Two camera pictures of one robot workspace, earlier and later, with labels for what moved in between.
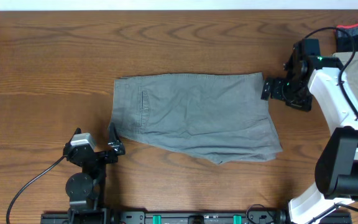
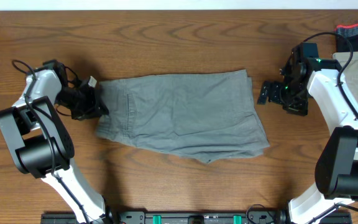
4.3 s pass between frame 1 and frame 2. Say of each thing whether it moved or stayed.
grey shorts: moved
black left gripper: moved
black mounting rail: stayed
